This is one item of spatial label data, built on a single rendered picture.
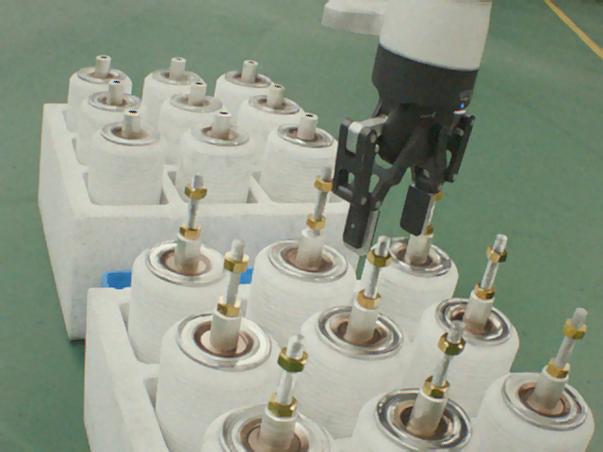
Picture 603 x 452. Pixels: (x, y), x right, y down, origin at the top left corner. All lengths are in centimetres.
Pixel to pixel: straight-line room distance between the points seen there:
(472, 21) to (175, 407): 36
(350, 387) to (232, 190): 43
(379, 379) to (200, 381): 15
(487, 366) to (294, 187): 44
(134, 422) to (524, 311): 82
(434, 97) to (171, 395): 30
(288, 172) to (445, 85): 52
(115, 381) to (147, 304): 8
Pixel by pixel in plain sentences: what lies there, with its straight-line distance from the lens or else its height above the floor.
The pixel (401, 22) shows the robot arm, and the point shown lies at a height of 52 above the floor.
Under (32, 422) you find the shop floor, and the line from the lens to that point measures 92.
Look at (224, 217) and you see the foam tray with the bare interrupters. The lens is 99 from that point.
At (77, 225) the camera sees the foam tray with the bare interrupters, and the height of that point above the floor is 17.
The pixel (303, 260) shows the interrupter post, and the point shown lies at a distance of 75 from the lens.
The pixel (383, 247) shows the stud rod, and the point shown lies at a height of 34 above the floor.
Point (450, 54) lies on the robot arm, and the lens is 55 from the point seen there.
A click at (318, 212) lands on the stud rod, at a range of 74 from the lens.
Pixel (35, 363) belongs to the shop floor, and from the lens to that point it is 100.
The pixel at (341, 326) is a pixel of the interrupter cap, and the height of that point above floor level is 25.
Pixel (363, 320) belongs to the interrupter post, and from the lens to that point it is 66.
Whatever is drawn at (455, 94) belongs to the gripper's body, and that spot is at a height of 47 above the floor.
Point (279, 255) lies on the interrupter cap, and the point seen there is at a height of 25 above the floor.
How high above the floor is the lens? 61
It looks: 26 degrees down
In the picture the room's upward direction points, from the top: 12 degrees clockwise
